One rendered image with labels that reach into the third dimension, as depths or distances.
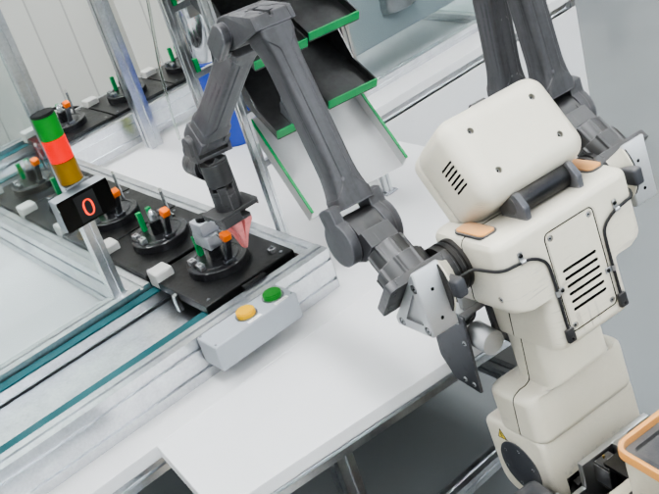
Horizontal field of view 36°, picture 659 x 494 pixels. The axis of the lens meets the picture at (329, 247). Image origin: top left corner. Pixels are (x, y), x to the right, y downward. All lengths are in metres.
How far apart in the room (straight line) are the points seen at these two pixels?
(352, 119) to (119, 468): 0.98
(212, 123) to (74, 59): 4.43
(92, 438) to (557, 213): 0.98
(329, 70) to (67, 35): 4.03
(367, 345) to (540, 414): 0.44
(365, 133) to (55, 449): 1.01
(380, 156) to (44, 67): 4.09
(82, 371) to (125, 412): 0.21
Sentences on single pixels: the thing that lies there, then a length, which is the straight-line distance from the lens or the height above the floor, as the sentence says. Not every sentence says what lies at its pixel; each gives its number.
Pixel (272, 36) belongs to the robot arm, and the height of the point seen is 1.55.
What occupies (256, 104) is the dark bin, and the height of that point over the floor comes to 1.24.
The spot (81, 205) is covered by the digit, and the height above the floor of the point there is 1.21.
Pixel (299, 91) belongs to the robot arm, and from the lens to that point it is 1.56.
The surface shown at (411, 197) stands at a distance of 2.49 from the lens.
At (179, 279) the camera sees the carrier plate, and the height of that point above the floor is 0.97.
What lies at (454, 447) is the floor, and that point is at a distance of 3.02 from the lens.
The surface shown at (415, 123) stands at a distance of 3.18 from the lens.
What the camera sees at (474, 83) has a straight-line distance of 3.35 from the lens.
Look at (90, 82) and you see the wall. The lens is 6.33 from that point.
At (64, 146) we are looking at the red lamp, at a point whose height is 1.34.
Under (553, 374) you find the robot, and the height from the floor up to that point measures 0.94.
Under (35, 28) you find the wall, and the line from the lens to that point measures 6.20.
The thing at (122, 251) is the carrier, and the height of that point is 0.97.
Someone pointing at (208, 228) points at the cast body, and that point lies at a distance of 2.17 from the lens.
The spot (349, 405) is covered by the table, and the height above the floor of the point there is 0.86.
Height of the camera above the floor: 1.99
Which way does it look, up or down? 28 degrees down
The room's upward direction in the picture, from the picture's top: 18 degrees counter-clockwise
